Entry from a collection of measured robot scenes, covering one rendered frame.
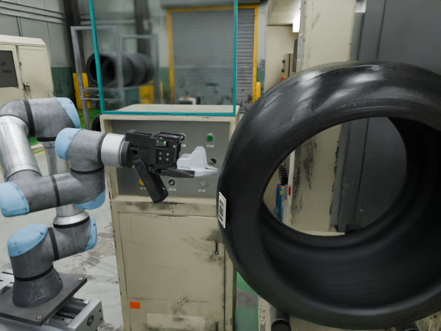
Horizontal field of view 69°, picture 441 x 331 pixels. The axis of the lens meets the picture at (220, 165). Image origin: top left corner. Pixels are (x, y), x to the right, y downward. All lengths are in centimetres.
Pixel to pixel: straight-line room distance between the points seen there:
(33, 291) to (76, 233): 22
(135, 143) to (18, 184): 26
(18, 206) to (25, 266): 45
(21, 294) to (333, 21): 124
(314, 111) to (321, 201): 53
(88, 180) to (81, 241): 45
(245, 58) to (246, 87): 85
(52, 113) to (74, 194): 38
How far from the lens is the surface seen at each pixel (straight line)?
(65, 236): 120
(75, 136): 77
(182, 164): 70
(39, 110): 111
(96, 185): 80
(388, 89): 60
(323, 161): 101
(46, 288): 126
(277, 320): 80
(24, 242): 118
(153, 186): 73
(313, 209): 106
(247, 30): 1015
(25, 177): 81
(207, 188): 139
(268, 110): 60
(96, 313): 129
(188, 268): 153
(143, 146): 73
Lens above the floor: 146
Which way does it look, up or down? 18 degrees down
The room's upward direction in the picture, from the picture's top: straight up
